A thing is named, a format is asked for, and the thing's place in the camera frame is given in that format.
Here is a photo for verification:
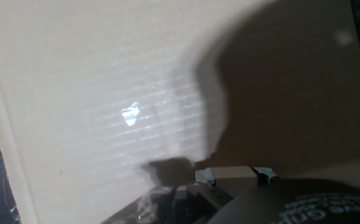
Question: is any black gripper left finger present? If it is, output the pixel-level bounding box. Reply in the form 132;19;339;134
186;167;234;212

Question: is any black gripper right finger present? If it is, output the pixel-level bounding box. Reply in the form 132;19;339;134
252;167;280;186

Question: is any brown cardboard sheet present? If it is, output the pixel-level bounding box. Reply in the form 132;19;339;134
0;0;360;224

